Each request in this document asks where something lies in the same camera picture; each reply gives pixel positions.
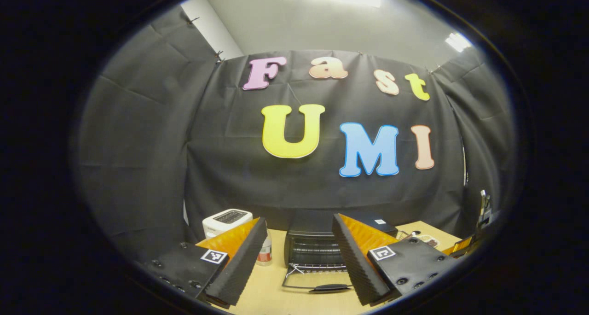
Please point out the black electric oven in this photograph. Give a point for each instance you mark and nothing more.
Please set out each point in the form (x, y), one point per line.
(313, 246)

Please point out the small ceiling light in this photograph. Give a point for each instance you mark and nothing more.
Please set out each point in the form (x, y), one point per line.
(458, 42)

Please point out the white divided dish with beans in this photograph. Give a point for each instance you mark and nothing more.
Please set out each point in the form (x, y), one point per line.
(430, 240)

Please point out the clear plastic bottle red label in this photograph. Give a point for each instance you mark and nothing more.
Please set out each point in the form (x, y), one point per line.
(265, 253)

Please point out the white toaster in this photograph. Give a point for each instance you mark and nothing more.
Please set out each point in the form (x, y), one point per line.
(225, 220)

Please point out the black backdrop cloth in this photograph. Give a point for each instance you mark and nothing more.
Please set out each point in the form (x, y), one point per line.
(230, 167)

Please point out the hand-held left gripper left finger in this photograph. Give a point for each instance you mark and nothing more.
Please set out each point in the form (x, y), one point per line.
(244, 264)

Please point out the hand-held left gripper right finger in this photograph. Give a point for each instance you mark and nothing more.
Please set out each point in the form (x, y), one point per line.
(356, 264)

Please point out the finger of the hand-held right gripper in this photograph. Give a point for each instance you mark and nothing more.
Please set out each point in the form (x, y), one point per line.
(460, 246)

